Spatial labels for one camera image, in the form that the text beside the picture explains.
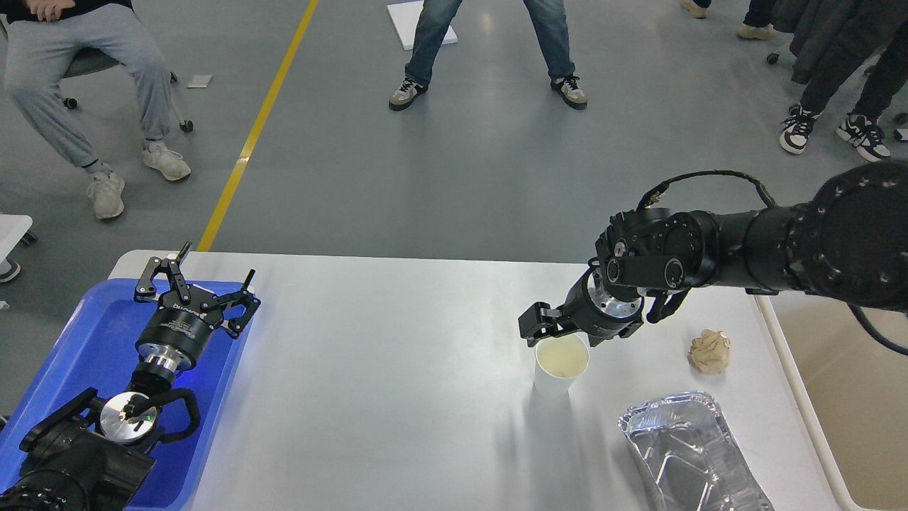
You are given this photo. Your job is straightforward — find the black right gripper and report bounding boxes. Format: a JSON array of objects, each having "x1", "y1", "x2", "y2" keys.
[{"x1": 518, "y1": 266, "x2": 644, "y2": 348}]

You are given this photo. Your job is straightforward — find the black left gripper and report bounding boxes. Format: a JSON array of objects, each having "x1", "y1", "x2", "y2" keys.
[{"x1": 134, "y1": 242, "x2": 262, "y2": 371}]

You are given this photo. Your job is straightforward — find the white paper cup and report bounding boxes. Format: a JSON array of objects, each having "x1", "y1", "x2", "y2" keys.
[{"x1": 533, "y1": 334, "x2": 590, "y2": 397}]

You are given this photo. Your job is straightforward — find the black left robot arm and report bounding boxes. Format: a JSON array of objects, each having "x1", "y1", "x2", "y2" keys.
[{"x1": 2, "y1": 247, "x2": 262, "y2": 510}]

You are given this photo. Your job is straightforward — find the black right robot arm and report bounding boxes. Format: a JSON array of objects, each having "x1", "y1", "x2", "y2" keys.
[{"x1": 519, "y1": 160, "x2": 907, "y2": 353}]

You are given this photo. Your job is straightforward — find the blue plastic tray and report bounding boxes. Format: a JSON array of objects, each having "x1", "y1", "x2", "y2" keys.
[{"x1": 1, "y1": 279, "x2": 248, "y2": 510}]

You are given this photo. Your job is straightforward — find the crumpled beige paper ball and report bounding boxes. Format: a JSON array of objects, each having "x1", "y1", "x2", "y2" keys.
[{"x1": 688, "y1": 329, "x2": 731, "y2": 375}]

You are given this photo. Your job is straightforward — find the aluminium foil tray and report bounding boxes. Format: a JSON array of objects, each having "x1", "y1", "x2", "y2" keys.
[{"x1": 617, "y1": 391, "x2": 774, "y2": 510}]

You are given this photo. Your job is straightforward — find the white side table corner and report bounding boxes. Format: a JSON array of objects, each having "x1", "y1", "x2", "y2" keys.
[{"x1": 1, "y1": 213, "x2": 37, "y2": 273}]

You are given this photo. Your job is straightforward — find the small paper on floor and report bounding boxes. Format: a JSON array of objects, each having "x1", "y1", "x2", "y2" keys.
[{"x1": 185, "y1": 75, "x2": 214, "y2": 89}]

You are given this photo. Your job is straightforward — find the grey office chair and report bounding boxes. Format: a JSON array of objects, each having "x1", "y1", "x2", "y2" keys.
[{"x1": 1, "y1": 20, "x2": 194, "y2": 133}]

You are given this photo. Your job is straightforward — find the seated person grey trousers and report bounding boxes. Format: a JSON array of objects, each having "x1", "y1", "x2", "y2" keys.
[{"x1": 4, "y1": 0, "x2": 192, "y2": 220}]

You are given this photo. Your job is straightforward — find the beige plastic bin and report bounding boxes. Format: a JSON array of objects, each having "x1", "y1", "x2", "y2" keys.
[{"x1": 756, "y1": 293, "x2": 907, "y2": 510}]

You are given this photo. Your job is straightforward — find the standing person blue jeans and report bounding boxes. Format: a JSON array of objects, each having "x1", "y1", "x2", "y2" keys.
[{"x1": 388, "y1": 0, "x2": 589, "y2": 111}]

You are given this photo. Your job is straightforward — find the white board on floor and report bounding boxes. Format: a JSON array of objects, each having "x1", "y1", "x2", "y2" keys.
[{"x1": 387, "y1": 1, "x2": 424, "y2": 50}]

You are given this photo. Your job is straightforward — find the person with beige shoes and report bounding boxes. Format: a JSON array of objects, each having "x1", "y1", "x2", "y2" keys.
[{"x1": 681, "y1": 0, "x2": 777, "y2": 40}]

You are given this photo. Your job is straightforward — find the person black white sneakers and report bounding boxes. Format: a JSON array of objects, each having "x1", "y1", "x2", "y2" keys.
[{"x1": 779, "y1": 0, "x2": 908, "y2": 163}]

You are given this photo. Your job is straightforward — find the office chair with coat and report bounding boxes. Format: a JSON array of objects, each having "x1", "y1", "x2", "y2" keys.
[{"x1": 766, "y1": 0, "x2": 908, "y2": 84}]

